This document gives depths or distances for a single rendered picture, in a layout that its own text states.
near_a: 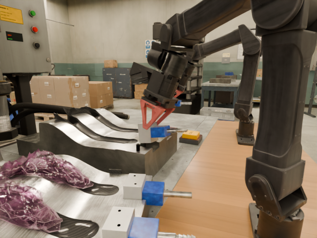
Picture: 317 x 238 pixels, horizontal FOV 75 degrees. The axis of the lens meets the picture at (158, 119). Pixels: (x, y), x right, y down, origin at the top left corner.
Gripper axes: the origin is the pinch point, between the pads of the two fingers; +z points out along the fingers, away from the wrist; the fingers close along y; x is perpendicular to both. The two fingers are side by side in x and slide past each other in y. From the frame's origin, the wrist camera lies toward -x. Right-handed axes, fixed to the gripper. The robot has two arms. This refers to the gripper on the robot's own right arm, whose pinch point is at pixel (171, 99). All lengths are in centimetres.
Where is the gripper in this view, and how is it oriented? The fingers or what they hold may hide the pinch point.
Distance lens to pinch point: 106.1
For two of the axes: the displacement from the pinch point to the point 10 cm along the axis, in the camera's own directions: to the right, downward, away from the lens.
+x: 8.5, 5.1, -1.3
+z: -4.5, 8.3, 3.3
